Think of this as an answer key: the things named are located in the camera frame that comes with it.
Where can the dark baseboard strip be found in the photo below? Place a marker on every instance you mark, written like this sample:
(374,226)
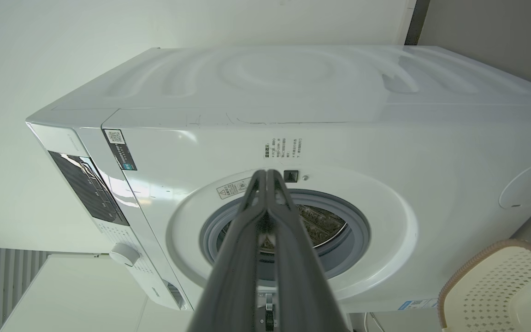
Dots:
(416,20)

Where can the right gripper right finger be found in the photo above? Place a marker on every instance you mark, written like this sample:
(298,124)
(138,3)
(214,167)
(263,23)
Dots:
(297,276)

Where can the grey rubber door gasket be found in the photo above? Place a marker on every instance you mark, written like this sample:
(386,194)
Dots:
(355,230)

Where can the white front-load washing machine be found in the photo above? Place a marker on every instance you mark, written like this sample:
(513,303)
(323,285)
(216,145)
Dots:
(385,129)

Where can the steel washer drum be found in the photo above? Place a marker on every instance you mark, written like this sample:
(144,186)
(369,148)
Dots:
(323,226)

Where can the blue energy label sticker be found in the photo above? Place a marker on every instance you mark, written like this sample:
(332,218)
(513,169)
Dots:
(417,304)

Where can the dark strip QR label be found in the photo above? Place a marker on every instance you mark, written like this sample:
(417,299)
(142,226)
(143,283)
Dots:
(120,150)

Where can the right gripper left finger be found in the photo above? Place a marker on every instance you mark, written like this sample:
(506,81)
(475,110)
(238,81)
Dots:
(233,267)

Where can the white detergent drawer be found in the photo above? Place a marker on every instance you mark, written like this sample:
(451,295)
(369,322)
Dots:
(168,295)

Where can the grey warning sticker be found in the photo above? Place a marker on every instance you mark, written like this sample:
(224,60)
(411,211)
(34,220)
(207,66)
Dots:
(231,189)

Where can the cream perforated laundry basket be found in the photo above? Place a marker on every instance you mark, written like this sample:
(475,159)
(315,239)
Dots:
(491,290)

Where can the black washing machine display panel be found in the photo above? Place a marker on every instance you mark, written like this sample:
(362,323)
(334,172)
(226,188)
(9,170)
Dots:
(88,186)

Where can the white washing machine dial knob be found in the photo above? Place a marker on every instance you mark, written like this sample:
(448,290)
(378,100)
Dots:
(124,255)

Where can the printed text label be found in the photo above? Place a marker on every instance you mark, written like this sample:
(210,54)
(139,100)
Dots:
(284,148)

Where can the white cabinet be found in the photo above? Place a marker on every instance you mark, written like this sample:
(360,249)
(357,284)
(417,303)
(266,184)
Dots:
(76,299)

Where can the black door latch socket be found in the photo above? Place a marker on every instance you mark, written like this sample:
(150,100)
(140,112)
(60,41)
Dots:
(291,176)

